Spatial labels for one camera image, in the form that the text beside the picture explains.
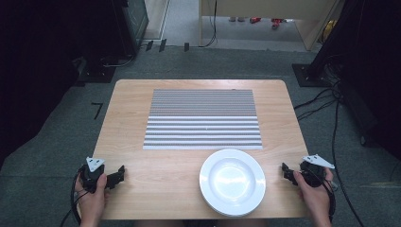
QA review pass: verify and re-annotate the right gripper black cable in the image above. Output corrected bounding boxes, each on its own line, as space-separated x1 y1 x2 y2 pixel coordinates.
315 171 338 222

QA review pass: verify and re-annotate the black stand base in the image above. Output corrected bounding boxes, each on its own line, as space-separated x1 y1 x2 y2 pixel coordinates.
75 61 117 87
291 62 332 88

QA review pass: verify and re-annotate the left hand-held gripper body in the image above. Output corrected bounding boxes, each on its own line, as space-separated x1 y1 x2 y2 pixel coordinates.
78 156 110 194

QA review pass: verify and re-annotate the black hanging cable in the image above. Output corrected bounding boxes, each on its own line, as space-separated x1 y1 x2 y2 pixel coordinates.
198 0 219 49

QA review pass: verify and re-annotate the person's right hand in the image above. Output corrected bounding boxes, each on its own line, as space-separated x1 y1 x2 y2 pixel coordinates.
292 167 335 219

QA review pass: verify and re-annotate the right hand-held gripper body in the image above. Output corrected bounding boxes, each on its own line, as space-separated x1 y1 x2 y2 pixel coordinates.
297 153 336 189

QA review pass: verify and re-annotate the black curtain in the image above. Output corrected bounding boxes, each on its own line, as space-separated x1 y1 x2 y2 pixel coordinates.
310 0 401 160

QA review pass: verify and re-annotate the dark glass cabinet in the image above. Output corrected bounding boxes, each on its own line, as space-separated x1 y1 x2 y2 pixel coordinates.
121 0 149 57

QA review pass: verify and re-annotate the person's left hand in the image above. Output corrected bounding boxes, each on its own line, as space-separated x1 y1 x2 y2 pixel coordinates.
74 172 109 222

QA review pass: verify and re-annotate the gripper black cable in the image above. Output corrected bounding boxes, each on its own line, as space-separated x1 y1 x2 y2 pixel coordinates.
315 171 338 222
60 166 90 227

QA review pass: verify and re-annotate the long black floor cable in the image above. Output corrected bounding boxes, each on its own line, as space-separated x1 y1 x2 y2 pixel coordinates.
330 99 366 227

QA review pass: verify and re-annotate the white plate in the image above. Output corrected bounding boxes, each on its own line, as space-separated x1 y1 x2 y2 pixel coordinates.
199 148 267 218

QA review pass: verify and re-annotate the grey striped placemat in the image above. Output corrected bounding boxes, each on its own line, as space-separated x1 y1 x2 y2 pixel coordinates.
142 88 264 151

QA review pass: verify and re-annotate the black floor cable bundle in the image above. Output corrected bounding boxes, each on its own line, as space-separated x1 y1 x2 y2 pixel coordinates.
293 79 343 122

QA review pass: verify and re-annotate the yellow object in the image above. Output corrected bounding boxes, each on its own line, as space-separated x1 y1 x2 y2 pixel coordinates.
322 19 338 44

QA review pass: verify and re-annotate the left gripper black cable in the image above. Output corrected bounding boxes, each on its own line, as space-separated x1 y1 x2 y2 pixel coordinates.
60 166 90 227

